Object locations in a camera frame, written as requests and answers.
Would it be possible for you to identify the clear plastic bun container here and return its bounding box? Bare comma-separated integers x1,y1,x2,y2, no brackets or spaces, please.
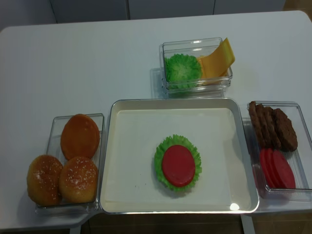
35,113,106,216

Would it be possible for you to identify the green lettuce leaf in container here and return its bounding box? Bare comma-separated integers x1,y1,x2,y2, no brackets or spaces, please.
165,54,202,89

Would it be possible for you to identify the clear plastic patty tomato container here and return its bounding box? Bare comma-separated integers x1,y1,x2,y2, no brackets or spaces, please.
242,101,312,203

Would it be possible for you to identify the yellow cheese slice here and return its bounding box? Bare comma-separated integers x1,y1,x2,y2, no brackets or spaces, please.
196,38,235,86

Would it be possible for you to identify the clear plastic lettuce cheese container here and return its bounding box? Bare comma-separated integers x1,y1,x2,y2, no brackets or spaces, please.
159,38,233,95

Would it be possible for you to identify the smooth orange bun bottom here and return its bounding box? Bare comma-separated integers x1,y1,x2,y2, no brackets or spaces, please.
60,114,100,160

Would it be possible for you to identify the left sesame bun top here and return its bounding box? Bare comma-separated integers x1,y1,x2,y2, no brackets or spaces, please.
26,155,63,207

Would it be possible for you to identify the front red tomato slice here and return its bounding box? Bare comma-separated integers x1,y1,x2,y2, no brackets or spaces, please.
272,150,296,189

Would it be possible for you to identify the silver metal tray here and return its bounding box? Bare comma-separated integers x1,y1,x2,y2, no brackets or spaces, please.
100,98,259,214

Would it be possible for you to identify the middle red tomato slice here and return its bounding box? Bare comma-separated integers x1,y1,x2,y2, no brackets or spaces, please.
264,149,281,189

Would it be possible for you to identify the right sesame bun top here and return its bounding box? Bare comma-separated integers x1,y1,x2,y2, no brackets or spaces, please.
58,156,98,203

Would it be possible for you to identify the red tomato slice on tray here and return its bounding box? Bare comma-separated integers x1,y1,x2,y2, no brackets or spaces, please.
161,145,195,188

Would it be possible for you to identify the green lettuce leaf on tray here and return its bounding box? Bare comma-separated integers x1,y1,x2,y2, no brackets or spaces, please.
154,135,202,192

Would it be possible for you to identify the white paper tray liner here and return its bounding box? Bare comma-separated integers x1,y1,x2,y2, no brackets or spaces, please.
105,108,252,204

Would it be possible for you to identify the sesame bun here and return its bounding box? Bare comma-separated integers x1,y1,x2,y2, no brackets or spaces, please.
58,156,98,203
26,155,63,207

